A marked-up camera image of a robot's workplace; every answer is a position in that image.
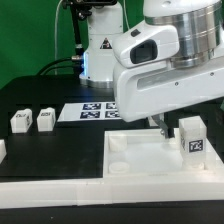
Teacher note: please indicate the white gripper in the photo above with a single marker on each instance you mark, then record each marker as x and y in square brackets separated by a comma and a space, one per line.
[149, 90]

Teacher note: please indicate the white square tabletop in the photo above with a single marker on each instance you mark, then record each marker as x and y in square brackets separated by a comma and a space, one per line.
[133, 153]

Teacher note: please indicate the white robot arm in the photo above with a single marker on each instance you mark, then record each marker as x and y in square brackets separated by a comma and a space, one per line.
[174, 58]

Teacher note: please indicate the white marker sheet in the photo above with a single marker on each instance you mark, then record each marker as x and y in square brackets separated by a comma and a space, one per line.
[89, 111]

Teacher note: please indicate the white U-shaped fence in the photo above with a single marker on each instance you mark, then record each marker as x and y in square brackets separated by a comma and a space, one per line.
[183, 186]

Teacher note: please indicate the black camera stand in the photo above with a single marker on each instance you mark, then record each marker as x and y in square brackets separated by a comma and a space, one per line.
[79, 12]

